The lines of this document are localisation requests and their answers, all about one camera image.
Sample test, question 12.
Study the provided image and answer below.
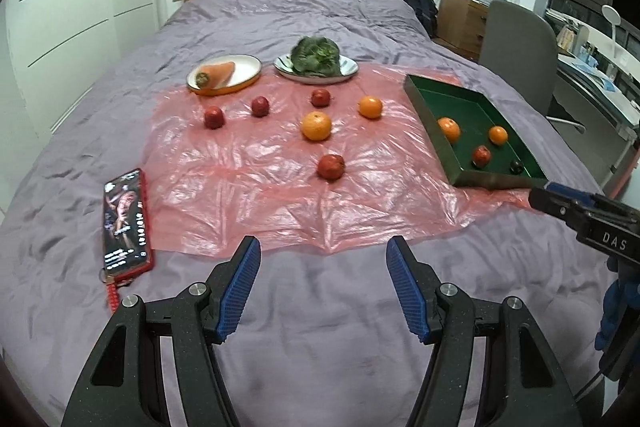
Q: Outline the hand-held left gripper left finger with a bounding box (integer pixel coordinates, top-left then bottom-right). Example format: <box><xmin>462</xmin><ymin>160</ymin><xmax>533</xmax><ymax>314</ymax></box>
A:
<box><xmin>62</xmin><ymin>235</ymin><xmax>262</xmax><ymax>427</ymax></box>

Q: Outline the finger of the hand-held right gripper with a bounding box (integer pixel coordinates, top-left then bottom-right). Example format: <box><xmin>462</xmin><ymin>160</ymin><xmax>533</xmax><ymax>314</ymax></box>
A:
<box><xmin>547</xmin><ymin>183</ymin><xmax>640</xmax><ymax>228</ymax></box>
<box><xmin>530</xmin><ymin>188</ymin><xmax>594</xmax><ymax>236</ymax></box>

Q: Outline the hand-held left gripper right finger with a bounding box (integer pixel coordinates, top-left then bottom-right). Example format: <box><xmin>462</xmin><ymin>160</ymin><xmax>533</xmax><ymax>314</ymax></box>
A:
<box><xmin>386</xmin><ymin>236</ymin><xmax>583</xmax><ymax>427</ymax></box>

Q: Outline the green tray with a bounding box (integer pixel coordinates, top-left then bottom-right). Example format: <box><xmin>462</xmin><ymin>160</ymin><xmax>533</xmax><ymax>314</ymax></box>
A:
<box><xmin>404</xmin><ymin>74</ymin><xmax>550</xmax><ymax>190</ymax></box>

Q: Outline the person's right hand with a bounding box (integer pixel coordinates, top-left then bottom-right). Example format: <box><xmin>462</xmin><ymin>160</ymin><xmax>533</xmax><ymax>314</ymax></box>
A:
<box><xmin>595</xmin><ymin>256</ymin><xmax>640</xmax><ymax>351</ymax></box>

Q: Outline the white desk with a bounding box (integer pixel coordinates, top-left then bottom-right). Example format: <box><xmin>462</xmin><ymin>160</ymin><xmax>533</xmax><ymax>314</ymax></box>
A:
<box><xmin>545</xmin><ymin>7</ymin><xmax>640</xmax><ymax>172</ymax></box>

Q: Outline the pink plastic sheet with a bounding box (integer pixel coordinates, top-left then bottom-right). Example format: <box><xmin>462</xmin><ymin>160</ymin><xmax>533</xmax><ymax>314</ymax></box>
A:
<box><xmin>141</xmin><ymin>63</ymin><xmax>551</xmax><ymax>256</ymax></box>

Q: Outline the smartphone in red case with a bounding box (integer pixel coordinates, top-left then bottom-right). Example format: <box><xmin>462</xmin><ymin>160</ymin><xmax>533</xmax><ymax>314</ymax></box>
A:
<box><xmin>101</xmin><ymin>168</ymin><xmax>153</xmax><ymax>280</ymax></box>

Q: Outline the grey chair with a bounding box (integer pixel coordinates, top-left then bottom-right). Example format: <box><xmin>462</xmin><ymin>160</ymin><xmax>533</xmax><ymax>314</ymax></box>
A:
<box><xmin>479</xmin><ymin>0</ymin><xmax>587</xmax><ymax>135</ymax></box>

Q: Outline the white desk lamp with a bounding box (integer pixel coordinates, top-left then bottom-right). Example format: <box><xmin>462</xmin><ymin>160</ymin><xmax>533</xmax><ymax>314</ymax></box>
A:
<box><xmin>601</xmin><ymin>5</ymin><xmax>632</xmax><ymax>52</ymax></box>

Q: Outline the wooden nightstand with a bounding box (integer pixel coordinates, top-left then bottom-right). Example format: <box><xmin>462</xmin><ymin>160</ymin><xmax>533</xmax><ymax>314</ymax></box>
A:
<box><xmin>438</xmin><ymin>0</ymin><xmax>491</xmax><ymax>60</ymax></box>

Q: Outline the carrot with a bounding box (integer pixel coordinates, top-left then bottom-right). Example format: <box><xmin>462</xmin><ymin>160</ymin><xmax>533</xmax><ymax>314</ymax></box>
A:
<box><xmin>195</xmin><ymin>62</ymin><xmax>236</xmax><ymax>89</ymax></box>

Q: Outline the white plate with orange rim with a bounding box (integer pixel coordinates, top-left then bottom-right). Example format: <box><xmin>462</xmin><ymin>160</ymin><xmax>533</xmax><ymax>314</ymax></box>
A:
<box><xmin>186</xmin><ymin>54</ymin><xmax>263</xmax><ymax>96</ymax></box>

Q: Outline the striped white plate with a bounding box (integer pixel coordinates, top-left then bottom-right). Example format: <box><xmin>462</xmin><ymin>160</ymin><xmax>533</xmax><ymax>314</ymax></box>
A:
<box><xmin>273</xmin><ymin>54</ymin><xmax>360</xmax><ymax>85</ymax></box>

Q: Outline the black backpack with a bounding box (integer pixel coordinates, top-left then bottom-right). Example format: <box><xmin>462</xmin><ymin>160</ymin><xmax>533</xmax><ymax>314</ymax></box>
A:
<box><xmin>399</xmin><ymin>0</ymin><xmax>440</xmax><ymax>38</ymax></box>

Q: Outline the green leafy vegetable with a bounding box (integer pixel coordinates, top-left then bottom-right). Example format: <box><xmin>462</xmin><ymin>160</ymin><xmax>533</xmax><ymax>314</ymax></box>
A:
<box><xmin>290</xmin><ymin>36</ymin><xmax>342</xmax><ymax>76</ymax></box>

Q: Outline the white wardrobe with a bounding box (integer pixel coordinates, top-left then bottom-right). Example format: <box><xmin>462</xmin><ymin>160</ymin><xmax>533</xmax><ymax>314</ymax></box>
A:
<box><xmin>0</xmin><ymin>0</ymin><xmax>161</xmax><ymax>218</ymax></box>

